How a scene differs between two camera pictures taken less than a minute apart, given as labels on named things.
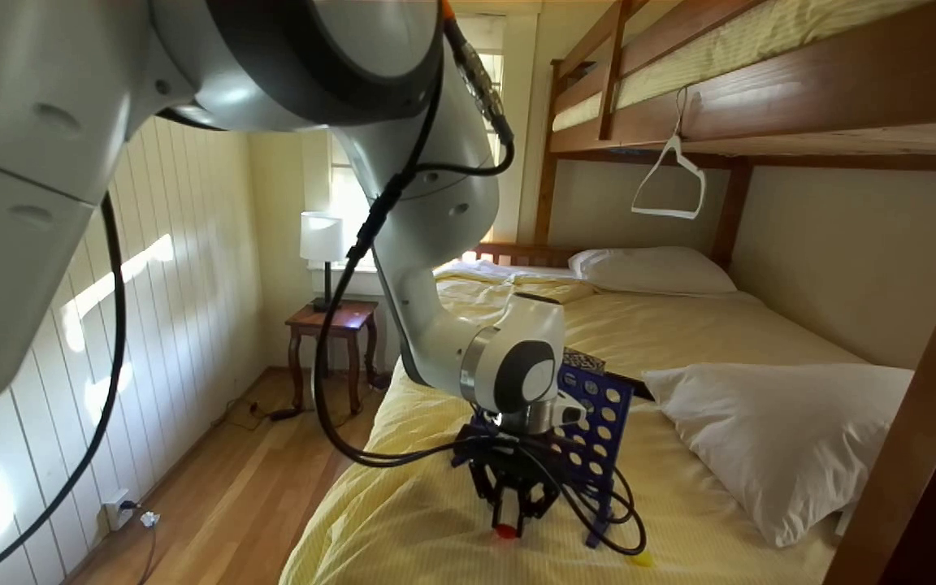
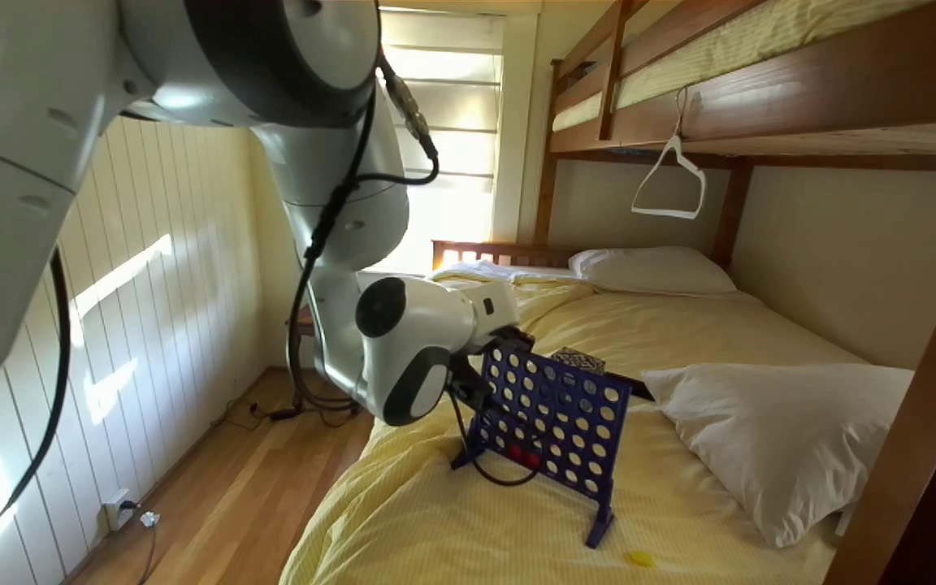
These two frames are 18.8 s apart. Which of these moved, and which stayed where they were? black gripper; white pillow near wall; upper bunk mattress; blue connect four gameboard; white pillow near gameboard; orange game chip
Moved: black gripper; orange game chip
Stayed: white pillow near gameboard; white pillow near wall; blue connect four gameboard; upper bunk mattress
